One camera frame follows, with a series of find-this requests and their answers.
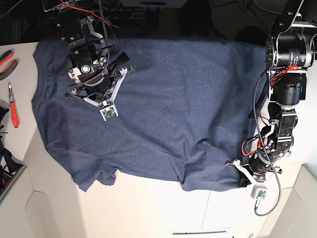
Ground blue t-shirt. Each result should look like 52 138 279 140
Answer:
32 39 265 191

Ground orange handled screwdriver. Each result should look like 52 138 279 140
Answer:
8 82 19 128

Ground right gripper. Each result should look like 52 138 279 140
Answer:
83 78 114 101

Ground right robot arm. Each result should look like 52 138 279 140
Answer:
42 0 129 102

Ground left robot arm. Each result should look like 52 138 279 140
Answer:
243 0 317 182

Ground orange grey pliers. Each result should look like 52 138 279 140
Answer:
0 50 20 82

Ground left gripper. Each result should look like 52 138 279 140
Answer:
238 151 271 187

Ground braided usb cable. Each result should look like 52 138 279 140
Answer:
252 66 282 216

